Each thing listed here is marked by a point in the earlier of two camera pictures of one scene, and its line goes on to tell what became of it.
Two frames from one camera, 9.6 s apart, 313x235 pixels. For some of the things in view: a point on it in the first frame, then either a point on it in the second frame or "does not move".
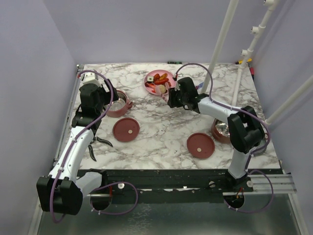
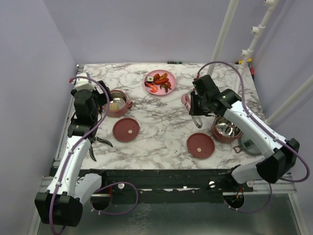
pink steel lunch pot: (120, 106) does not move
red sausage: (161, 81) does not move
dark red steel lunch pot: (220, 130) does not move
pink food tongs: (165, 96) to (186, 99)
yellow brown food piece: (164, 76) does not move
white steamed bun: (162, 88) to (114, 106)
